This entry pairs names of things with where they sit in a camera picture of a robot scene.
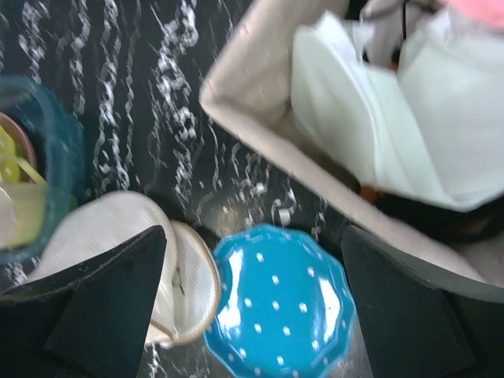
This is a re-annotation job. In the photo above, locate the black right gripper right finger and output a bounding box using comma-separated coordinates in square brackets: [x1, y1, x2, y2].
[340, 226, 503, 377]

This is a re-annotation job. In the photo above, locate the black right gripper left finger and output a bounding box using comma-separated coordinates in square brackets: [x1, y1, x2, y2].
[1, 225, 166, 377]

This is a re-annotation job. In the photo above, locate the white mesh laundry bag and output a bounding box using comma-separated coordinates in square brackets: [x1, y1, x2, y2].
[27, 191, 221, 348]

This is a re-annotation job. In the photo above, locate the blue polka dot plate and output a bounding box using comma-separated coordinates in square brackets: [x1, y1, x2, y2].
[205, 224, 357, 377]

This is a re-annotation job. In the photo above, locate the teal plastic tub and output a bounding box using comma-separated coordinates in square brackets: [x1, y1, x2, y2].
[1, 76, 86, 265]

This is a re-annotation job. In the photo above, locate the yellow green bowl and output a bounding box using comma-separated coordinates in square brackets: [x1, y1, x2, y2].
[1, 113, 46, 185]

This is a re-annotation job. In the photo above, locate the white garment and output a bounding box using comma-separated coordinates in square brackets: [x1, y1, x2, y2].
[291, 1, 503, 212]

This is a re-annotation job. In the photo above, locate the wicker basket with liner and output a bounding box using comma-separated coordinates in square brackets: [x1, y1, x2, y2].
[199, 1, 503, 303]

